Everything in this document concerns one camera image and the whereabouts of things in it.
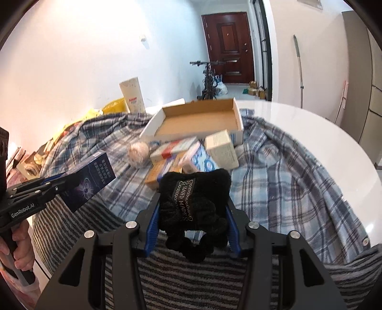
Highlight dark blue purple box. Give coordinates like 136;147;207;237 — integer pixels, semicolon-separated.
59;151;116;212

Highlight beige makeup sponge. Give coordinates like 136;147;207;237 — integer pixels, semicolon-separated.
127;141;149;169

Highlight yellow blue cigarette pack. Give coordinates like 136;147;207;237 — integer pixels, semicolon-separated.
144;158;182;190

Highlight red white cigarette carton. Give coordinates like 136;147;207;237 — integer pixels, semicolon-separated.
149;136;197;164

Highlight black fuzzy pouch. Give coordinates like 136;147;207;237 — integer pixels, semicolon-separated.
158;169;231;263

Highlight cardboard tray box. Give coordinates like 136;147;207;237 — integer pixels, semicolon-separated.
140;98;244;146

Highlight pink blue patterned box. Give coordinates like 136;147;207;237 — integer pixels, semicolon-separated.
179;141;219;174

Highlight beige cardboard small box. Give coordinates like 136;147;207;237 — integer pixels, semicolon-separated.
205;130;239;170

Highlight person's left hand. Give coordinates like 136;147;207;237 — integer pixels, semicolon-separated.
0;220;35;271

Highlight striped grey towel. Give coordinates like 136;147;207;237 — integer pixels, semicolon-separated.
32;196;382;310

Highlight blue plaid shirt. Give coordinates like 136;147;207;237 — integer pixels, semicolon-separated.
32;109;370;271

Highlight yellow plastic container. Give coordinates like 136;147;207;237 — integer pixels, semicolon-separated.
102;98;128;114

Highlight gold refrigerator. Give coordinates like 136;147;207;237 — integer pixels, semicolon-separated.
340;11;381;147

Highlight black bicycle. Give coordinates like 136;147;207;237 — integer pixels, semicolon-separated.
190;61;225;101

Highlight white plastic bag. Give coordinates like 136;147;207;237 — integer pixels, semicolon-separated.
215;81;228;96

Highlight cardboard boxes on floor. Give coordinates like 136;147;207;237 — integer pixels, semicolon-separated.
243;81;267;99

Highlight pink white stick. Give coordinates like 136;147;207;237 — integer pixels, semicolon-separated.
334;81;349;124

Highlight dark red entrance door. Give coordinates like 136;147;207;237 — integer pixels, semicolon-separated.
201;12;255;84

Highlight black glass sliding door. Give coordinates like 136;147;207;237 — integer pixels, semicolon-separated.
250;0;273;101

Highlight white wall switch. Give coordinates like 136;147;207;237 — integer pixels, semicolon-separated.
141;38;149;50

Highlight mop with green handle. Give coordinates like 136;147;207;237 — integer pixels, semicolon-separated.
293;34;304;109

